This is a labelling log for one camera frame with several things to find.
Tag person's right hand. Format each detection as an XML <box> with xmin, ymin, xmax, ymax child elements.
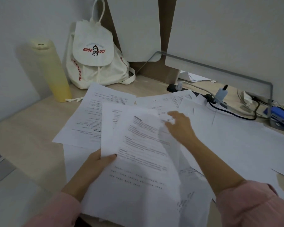
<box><xmin>165</xmin><ymin>111</ymin><xmax>199</xmax><ymax>146</ymax></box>

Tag person's left hand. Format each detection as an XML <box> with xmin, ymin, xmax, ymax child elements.
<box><xmin>81</xmin><ymin>149</ymin><xmax>117</xmax><ymax>187</ymax></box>

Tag sheaf of printed papers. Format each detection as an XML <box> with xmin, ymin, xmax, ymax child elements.
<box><xmin>82</xmin><ymin>102</ymin><xmax>214</xmax><ymax>227</ymax></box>

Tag person's left forearm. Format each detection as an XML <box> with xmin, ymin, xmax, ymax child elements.
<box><xmin>26</xmin><ymin>161</ymin><xmax>102</xmax><ymax>227</ymax></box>

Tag person's right forearm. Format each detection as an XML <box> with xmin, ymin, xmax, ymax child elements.
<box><xmin>187</xmin><ymin>137</ymin><xmax>284</xmax><ymax>227</ymax></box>

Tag printed paper sheet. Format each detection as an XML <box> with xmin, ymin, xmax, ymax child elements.
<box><xmin>52</xmin><ymin>82</ymin><xmax>137</xmax><ymax>150</ymax></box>
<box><xmin>135</xmin><ymin>90</ymin><xmax>197</xmax><ymax>124</ymax></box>

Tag black power strip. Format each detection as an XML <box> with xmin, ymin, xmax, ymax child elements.
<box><xmin>167</xmin><ymin>84</ymin><xmax>228</xmax><ymax>109</ymax></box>

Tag loose white paper scraps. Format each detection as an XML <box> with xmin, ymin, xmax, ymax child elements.
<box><xmin>179</xmin><ymin>70</ymin><xmax>217</xmax><ymax>83</ymax></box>

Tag white charger plug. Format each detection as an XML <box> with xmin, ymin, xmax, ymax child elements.
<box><xmin>214</xmin><ymin>85</ymin><xmax>229</xmax><ymax>105</ymax></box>

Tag large blank white paper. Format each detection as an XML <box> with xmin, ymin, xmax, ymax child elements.
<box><xmin>179</xmin><ymin>94</ymin><xmax>284</xmax><ymax>183</ymax></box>

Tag wide white cabinet panel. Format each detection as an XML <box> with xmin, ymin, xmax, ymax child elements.
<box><xmin>164</xmin><ymin>0</ymin><xmax>284</xmax><ymax>109</ymax></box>

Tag blue stapler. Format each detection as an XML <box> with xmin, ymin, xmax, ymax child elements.
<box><xmin>263</xmin><ymin>106</ymin><xmax>284</xmax><ymax>131</ymax></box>

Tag yellow plastic bottle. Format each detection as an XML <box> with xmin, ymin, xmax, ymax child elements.
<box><xmin>29</xmin><ymin>39</ymin><xmax>73</xmax><ymax>102</ymax></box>

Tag black cable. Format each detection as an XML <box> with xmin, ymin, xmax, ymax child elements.
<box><xmin>206</xmin><ymin>96</ymin><xmax>261</xmax><ymax>121</ymax></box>

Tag white canvas drawstring backpack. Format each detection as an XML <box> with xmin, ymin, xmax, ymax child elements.
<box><xmin>65</xmin><ymin>0</ymin><xmax>136</xmax><ymax>90</ymax></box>

